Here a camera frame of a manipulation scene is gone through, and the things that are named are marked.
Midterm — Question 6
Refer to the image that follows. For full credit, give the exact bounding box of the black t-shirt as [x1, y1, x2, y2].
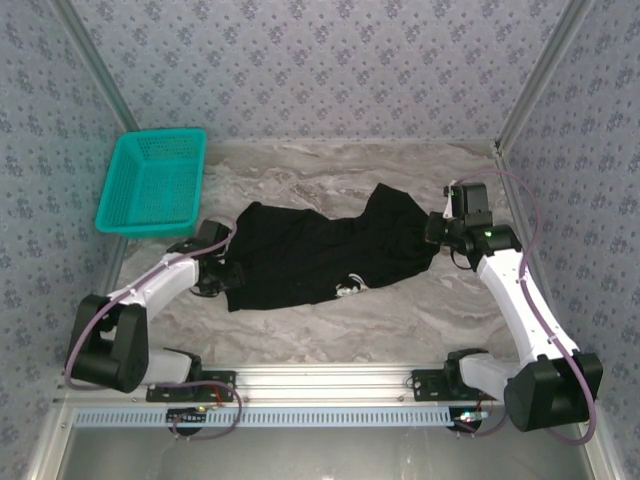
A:
[224, 182, 444, 314]

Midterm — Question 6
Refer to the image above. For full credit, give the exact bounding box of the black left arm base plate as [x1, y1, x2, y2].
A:
[145, 368, 237, 403]

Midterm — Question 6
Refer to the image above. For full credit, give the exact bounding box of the aluminium side rail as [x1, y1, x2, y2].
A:
[492, 142, 571, 364]
[97, 234, 131, 306]

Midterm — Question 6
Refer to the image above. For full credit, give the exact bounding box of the white slotted cable duct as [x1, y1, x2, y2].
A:
[73, 405, 456, 429]

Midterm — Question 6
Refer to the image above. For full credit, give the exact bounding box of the aluminium frame rail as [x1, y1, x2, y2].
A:
[54, 364, 599, 406]

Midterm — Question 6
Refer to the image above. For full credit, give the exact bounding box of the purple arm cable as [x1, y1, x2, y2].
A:
[452, 168, 599, 446]
[63, 214, 244, 442]

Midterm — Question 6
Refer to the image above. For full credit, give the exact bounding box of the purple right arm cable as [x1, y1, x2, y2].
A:
[452, 168, 599, 446]

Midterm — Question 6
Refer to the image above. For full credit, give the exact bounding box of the small electronics board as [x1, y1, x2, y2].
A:
[452, 407, 494, 431]
[167, 407, 209, 426]

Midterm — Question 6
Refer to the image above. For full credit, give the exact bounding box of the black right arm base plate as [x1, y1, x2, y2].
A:
[410, 368, 504, 403]

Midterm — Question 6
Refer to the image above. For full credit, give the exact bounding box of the teal plastic basket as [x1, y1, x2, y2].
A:
[94, 128, 209, 239]

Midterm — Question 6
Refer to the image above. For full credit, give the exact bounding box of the aluminium corner post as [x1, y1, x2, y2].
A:
[49, 0, 141, 132]
[493, 0, 599, 151]

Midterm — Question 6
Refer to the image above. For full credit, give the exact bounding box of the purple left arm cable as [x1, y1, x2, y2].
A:
[63, 214, 244, 442]

